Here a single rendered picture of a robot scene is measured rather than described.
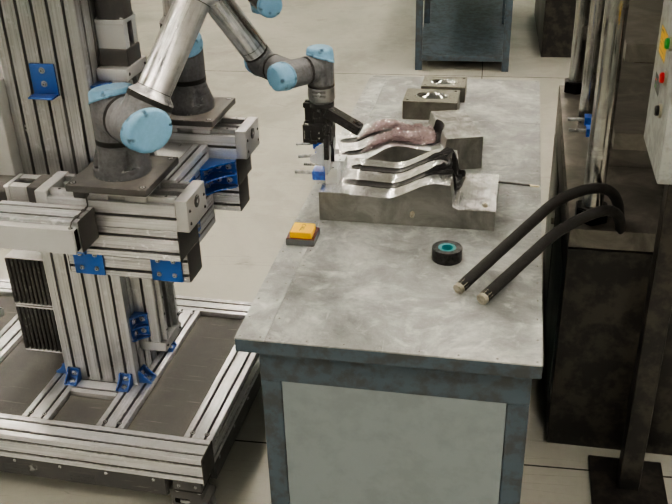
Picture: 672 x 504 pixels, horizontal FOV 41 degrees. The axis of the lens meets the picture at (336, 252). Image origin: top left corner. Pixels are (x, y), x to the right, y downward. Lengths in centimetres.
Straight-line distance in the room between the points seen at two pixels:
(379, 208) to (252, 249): 168
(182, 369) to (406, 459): 105
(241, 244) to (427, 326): 220
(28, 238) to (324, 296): 77
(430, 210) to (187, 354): 105
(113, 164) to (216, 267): 175
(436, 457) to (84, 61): 136
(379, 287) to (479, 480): 53
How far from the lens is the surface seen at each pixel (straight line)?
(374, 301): 218
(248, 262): 403
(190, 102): 275
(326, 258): 237
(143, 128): 216
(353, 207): 254
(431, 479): 225
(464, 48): 677
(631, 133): 261
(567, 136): 327
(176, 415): 283
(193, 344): 313
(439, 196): 249
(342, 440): 221
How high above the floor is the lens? 195
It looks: 29 degrees down
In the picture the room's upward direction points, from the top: 2 degrees counter-clockwise
